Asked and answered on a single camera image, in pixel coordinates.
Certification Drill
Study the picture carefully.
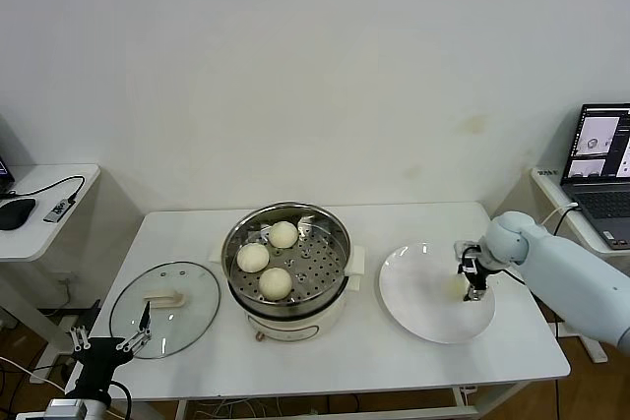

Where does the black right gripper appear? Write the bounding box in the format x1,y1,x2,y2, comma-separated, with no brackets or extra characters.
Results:
457,257,491,303

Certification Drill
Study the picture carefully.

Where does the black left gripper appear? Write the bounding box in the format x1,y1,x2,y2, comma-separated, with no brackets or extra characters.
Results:
70,298,152,397

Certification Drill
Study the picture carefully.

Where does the white steamed baozi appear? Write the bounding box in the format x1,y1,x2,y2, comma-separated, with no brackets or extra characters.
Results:
268,221,299,250
441,275,467,301
236,242,272,274
258,267,293,301

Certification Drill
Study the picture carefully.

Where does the glass lid with cream handle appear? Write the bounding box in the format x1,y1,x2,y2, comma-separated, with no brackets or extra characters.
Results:
108,261,221,360

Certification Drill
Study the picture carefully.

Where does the stainless steel steamer basket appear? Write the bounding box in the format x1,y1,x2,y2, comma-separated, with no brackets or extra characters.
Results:
209,202,366,316

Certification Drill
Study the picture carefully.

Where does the white floor power strip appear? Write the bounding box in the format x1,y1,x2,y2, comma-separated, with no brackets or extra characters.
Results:
59,314,83,341

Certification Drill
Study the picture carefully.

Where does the white round plate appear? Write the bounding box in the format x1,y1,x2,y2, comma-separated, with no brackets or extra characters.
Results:
378,241,497,345

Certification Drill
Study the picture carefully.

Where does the white side desk with mouse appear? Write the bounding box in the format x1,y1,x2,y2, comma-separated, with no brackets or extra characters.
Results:
0,163,102,387

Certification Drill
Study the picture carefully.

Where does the grey usb hub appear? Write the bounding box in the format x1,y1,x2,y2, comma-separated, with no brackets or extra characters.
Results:
42,197,76,224

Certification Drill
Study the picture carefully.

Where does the black computer mouse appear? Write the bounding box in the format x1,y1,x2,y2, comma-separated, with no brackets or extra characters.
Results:
0,198,38,232

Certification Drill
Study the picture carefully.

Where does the large grey laptop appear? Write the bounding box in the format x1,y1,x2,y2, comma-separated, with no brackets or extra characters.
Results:
560,103,630,252

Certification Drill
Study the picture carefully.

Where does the cream electric cooking pot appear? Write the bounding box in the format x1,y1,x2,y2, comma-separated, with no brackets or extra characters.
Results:
226,274,364,344

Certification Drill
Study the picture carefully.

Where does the small black laptop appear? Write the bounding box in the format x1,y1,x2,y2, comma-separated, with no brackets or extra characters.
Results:
0,153,17,201

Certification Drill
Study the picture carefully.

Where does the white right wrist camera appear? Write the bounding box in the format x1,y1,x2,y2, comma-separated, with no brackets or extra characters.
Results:
453,240,482,260

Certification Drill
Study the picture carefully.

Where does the black cable with adapter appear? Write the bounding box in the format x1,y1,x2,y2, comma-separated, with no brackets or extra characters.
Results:
553,207,581,238

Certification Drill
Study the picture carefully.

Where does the white laptop cable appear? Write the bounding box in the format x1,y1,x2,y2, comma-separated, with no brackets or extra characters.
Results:
543,202,582,230

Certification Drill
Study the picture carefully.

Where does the black usb hub cable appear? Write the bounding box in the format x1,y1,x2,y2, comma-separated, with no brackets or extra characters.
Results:
9,174,86,205

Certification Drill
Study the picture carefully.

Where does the white table leg frame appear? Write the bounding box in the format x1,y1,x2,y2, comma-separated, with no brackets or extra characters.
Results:
174,380,531,420

